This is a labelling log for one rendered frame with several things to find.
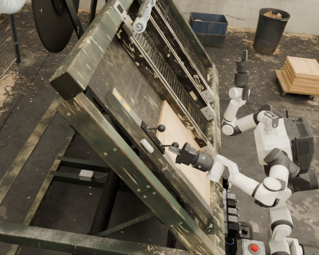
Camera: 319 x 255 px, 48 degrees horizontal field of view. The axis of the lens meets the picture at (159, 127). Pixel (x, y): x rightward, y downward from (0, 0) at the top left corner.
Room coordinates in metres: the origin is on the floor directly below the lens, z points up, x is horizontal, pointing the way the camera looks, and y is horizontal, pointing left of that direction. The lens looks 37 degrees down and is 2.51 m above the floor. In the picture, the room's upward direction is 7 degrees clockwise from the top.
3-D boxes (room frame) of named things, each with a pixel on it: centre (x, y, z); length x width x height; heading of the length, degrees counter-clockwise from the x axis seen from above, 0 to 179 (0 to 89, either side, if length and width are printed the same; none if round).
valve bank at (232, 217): (1.57, -0.52, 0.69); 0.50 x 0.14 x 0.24; 178
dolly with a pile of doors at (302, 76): (4.60, -1.87, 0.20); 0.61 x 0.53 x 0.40; 2
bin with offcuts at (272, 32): (5.89, -1.64, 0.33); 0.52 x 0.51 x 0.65; 2
